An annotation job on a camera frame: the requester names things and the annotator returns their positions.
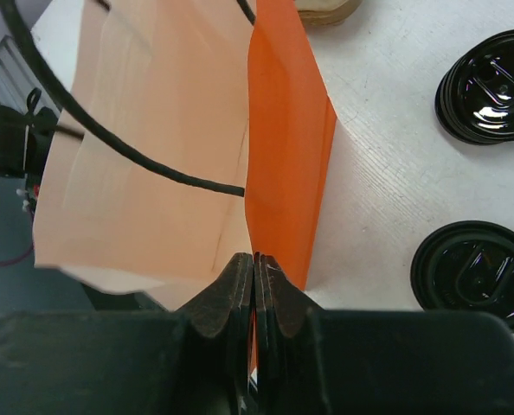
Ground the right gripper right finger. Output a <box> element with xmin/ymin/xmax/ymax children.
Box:
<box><xmin>254</xmin><ymin>252</ymin><xmax>320</xmax><ymax>414</ymax></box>

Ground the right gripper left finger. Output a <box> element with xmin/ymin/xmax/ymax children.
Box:
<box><xmin>175</xmin><ymin>253</ymin><xmax>254</xmax><ymax>414</ymax></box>

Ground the black cup lid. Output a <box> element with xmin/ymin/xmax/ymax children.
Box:
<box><xmin>410</xmin><ymin>220</ymin><xmax>514</xmax><ymax>332</ymax></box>

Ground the orange paper bag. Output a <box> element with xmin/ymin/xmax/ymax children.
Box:
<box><xmin>1</xmin><ymin>0</ymin><xmax>338</xmax><ymax>377</ymax></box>

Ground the brown pulp cup carrier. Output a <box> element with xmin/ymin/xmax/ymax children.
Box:
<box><xmin>294</xmin><ymin>0</ymin><xmax>363</xmax><ymax>27</ymax></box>

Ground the stack of black lids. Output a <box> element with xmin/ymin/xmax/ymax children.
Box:
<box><xmin>434</xmin><ymin>29</ymin><xmax>514</xmax><ymax>145</ymax></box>

